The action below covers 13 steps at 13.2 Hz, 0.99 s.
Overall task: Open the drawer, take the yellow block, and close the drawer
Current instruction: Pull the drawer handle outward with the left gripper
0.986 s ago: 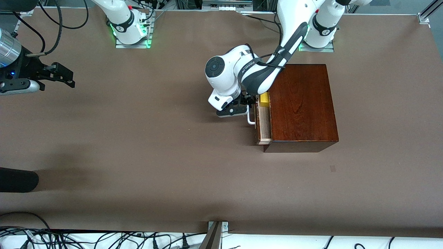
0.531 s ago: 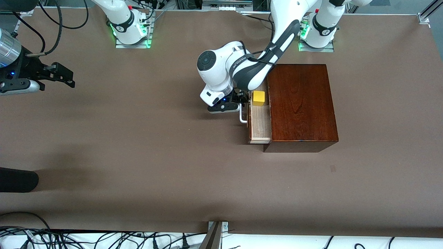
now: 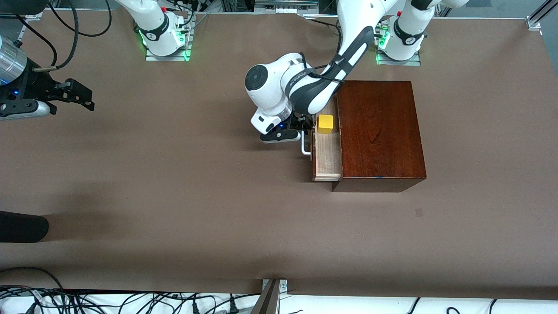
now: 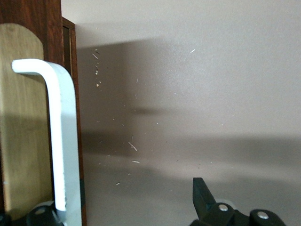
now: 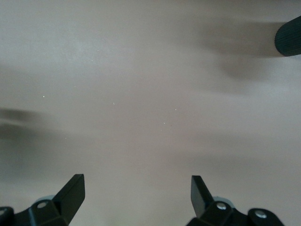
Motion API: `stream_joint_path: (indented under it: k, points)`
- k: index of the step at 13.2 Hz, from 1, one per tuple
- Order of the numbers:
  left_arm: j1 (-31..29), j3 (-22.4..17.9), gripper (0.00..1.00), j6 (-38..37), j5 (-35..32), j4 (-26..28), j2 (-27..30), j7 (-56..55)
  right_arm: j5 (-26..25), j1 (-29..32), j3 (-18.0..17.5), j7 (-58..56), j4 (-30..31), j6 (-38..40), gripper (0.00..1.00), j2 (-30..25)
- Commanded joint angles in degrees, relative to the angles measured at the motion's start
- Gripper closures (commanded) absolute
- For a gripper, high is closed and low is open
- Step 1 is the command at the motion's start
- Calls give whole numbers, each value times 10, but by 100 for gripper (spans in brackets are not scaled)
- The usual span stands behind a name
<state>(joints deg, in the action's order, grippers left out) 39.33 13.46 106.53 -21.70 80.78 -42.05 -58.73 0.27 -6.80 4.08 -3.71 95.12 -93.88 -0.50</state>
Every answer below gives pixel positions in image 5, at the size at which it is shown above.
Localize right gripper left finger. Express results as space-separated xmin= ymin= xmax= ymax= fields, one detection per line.
xmin=0 ymin=173 xmax=85 ymax=226

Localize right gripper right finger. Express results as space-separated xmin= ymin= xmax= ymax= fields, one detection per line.
xmin=187 ymin=175 xmax=285 ymax=226

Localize black ribbed cylinder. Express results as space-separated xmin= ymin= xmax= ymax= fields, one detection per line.
xmin=274 ymin=15 xmax=301 ymax=57

